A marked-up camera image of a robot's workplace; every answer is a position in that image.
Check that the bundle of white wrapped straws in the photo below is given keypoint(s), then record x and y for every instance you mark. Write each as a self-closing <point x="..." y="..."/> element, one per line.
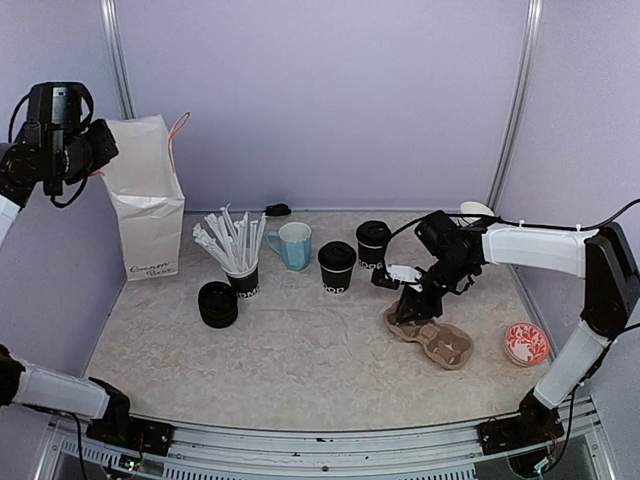
<point x="233" y="243"/>

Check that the brown cardboard cup carrier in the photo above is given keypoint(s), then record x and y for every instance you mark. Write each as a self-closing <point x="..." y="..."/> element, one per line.
<point x="444" y="344"/>

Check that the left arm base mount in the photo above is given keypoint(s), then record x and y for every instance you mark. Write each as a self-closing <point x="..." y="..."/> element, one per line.
<point x="132" y="435"/>

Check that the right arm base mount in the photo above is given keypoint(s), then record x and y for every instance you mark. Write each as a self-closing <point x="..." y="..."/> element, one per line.
<point x="532" y="424"/>

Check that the red patterned white bowl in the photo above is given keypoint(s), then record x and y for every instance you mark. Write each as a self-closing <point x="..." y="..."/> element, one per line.
<point x="526" y="344"/>

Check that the black plastic cup lid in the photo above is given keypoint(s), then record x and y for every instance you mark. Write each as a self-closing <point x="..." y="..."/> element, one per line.
<point x="373" y="233"/>

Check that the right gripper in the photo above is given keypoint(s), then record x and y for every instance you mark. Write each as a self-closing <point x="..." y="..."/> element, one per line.
<point x="428" y="308"/>

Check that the stack of black lids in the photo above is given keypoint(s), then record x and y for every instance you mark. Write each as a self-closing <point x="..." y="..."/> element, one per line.
<point x="218" y="304"/>

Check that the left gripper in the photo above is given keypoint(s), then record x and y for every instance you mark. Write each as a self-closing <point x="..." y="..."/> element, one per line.
<point x="107" y="147"/>

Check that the black paper coffee cup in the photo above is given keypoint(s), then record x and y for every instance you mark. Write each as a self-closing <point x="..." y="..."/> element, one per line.
<point x="371" y="257"/>

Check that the right aluminium post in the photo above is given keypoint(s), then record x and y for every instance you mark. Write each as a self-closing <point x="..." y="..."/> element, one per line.
<point x="518" y="102"/>

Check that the stack of paper cups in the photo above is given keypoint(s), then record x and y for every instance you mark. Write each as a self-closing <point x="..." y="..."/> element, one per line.
<point x="470" y="208"/>

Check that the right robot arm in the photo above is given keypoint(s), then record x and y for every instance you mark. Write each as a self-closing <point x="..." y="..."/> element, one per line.
<point x="462" y="243"/>

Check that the white paper bag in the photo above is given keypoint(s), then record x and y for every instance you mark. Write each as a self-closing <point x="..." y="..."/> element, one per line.
<point x="144" y="189"/>

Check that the aluminium post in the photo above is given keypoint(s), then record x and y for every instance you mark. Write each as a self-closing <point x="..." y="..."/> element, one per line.
<point x="110" y="21"/>
<point x="518" y="102"/>

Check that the light blue ceramic mug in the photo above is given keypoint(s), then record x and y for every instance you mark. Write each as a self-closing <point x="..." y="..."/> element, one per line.
<point x="292" y="243"/>

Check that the stray black lid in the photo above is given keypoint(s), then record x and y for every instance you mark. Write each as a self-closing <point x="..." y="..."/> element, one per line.
<point x="277" y="210"/>

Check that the black cup holding straws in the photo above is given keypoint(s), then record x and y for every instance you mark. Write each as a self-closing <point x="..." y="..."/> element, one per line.
<point x="246" y="283"/>

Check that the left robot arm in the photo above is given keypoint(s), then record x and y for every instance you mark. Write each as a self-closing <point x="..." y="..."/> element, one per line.
<point x="59" y="144"/>

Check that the left aluminium post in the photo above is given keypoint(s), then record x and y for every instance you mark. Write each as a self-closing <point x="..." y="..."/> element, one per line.
<point x="110" y="21"/>

